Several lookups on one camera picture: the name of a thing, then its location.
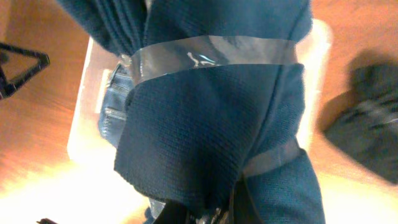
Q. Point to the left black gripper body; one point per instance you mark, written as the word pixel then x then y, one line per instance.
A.
pixel 18 66

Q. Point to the dark blue jeans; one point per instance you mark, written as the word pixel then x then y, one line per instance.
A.
pixel 112 116

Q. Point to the blue taped sweater bundle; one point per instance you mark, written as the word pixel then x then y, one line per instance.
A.
pixel 211 122

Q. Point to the clear plastic storage bin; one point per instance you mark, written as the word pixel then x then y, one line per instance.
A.
pixel 86 146

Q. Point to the small black taped cloth roll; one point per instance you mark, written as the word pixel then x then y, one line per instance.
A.
pixel 367 131

